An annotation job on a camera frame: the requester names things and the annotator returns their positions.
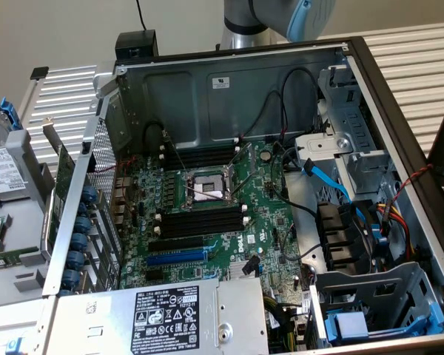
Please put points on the black RAM slot white latch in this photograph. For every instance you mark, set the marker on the black RAM slot white latch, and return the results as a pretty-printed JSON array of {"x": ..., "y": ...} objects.
[
  {"x": 200, "y": 153},
  {"x": 200, "y": 217},
  {"x": 200, "y": 230}
]

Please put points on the blue plastic latch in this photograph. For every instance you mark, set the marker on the blue plastic latch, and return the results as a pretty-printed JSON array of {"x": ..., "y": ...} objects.
[{"x": 15, "y": 347}]

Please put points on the silver power supply unit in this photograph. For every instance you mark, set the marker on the silver power supply unit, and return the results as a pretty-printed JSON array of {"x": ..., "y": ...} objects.
[{"x": 107, "y": 325}]

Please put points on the CPU socket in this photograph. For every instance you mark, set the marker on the CPU socket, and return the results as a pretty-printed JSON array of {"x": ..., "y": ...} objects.
[{"x": 209, "y": 185}]

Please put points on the black table end cap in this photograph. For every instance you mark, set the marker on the black table end cap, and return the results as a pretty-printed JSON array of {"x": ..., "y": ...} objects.
[{"x": 39, "y": 72}]

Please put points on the grey metal PC case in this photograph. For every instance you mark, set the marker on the grey metal PC case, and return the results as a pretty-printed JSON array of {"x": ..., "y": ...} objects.
[{"x": 170, "y": 103}]

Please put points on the green RAM stick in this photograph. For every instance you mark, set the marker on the green RAM stick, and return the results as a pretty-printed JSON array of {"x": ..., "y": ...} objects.
[{"x": 7, "y": 259}]

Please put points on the grey disk bay cage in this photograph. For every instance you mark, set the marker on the grey disk bay cage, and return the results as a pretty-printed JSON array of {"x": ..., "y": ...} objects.
[{"x": 355, "y": 284}]

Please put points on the grey parts rack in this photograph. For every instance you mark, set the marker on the grey parts rack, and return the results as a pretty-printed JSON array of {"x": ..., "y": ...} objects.
[{"x": 26, "y": 225}]

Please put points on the black angled plug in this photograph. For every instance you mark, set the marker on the black angled plug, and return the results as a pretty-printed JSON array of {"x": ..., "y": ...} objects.
[{"x": 252, "y": 264}]

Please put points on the short black expansion slot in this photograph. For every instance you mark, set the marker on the short black expansion slot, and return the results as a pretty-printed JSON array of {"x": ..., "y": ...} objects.
[{"x": 154, "y": 274}]

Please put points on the green graphics card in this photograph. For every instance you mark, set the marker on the green graphics card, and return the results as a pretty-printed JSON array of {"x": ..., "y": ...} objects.
[{"x": 64, "y": 174}]

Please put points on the blue expansion slot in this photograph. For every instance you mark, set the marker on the blue expansion slot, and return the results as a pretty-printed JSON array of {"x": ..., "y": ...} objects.
[{"x": 175, "y": 257}]

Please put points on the silver coin cell battery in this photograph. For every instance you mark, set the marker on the silver coin cell battery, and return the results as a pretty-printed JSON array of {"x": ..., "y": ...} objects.
[{"x": 266, "y": 155}]

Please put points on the green motherboard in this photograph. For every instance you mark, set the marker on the green motherboard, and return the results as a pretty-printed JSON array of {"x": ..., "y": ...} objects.
[{"x": 259, "y": 214}]

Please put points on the silver finned heat sink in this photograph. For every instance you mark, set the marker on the silver finned heat sink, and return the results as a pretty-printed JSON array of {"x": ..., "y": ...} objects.
[{"x": 237, "y": 273}]

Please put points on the long black expansion slot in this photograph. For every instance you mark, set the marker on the long black expansion slot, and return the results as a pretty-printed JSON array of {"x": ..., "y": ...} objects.
[{"x": 175, "y": 244}]

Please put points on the silver hard disk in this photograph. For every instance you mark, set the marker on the silver hard disk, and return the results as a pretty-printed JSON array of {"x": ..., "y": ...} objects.
[{"x": 3, "y": 174}]

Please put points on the blue disk bracket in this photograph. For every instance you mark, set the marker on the blue disk bracket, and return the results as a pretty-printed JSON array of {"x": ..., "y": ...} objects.
[{"x": 13, "y": 114}]

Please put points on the silver socket cover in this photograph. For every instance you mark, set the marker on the silver socket cover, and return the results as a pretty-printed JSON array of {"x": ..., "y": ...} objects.
[{"x": 245, "y": 145}]

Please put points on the thin metal locking lever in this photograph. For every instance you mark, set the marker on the thin metal locking lever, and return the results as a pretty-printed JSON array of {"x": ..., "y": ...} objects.
[
  {"x": 207, "y": 194},
  {"x": 175, "y": 151}
]

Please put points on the silver USB port block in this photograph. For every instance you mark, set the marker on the silver USB port block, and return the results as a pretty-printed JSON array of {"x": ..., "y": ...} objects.
[{"x": 120, "y": 209}]

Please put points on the black camera mount box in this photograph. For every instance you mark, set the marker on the black camera mount box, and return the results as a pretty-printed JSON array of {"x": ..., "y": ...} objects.
[{"x": 137, "y": 42}]

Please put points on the blue plastic disk carrier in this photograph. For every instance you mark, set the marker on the blue plastic disk carrier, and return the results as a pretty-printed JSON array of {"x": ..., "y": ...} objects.
[{"x": 349, "y": 325}]

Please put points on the blue slot retention clip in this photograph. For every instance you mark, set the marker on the blue slot retention clip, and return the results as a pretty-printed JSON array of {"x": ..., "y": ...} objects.
[
  {"x": 79, "y": 242},
  {"x": 75, "y": 260},
  {"x": 90, "y": 194},
  {"x": 83, "y": 224},
  {"x": 82, "y": 209},
  {"x": 71, "y": 278}
]

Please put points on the silver disk bay cage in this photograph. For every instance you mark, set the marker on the silver disk bay cage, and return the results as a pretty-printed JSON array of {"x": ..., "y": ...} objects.
[{"x": 362, "y": 166}]

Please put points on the silver network port block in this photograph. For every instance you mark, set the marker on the silver network port block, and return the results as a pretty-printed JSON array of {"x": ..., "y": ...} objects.
[{"x": 123, "y": 185}]

